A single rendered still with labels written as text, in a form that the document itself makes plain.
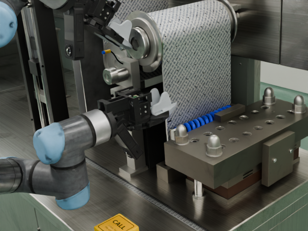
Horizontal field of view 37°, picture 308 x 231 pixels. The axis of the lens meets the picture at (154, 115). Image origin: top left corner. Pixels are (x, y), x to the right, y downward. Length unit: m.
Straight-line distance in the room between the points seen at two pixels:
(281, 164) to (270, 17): 0.38
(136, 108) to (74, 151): 0.17
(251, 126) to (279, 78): 3.14
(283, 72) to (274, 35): 3.00
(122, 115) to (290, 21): 0.49
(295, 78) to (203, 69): 3.04
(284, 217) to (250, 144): 0.21
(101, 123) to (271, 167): 0.42
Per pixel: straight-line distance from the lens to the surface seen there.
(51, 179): 1.00
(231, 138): 1.10
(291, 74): 4.20
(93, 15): 1.01
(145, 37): 1.07
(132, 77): 1.12
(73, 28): 1.00
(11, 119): 1.71
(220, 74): 1.23
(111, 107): 0.99
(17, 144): 1.50
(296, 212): 1.23
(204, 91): 1.20
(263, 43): 1.28
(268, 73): 4.35
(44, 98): 1.40
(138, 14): 1.10
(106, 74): 1.11
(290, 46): 1.23
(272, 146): 1.11
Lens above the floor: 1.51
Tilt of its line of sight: 23 degrees down
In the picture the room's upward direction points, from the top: 4 degrees counter-clockwise
